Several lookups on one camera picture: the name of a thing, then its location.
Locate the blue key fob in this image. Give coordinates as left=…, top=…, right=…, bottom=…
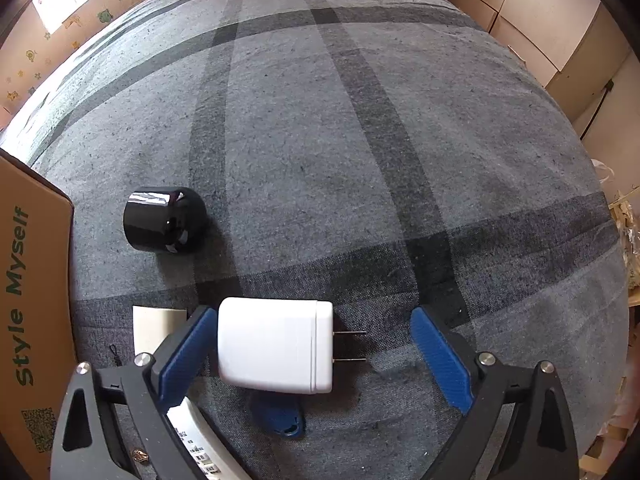
left=250, top=391, right=305, bottom=439

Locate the grey plaid bed sheet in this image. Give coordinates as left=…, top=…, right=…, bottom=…
left=1, top=0, right=628, bottom=479

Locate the bronze figurine keychain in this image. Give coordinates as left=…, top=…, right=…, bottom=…
left=131, top=448, right=150, bottom=465

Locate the black cylindrical cap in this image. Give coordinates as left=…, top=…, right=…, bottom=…
left=122, top=186, right=208, bottom=255

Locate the large white power adapter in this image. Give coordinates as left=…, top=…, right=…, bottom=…
left=217, top=297, right=365, bottom=394

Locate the brown cardboard box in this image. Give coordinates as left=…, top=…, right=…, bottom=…
left=0, top=153, right=76, bottom=479

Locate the white remote control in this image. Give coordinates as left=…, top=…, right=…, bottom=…
left=132, top=306, right=250, bottom=480

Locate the beige cabinet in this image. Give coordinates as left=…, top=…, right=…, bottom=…
left=450, top=0, right=630, bottom=122

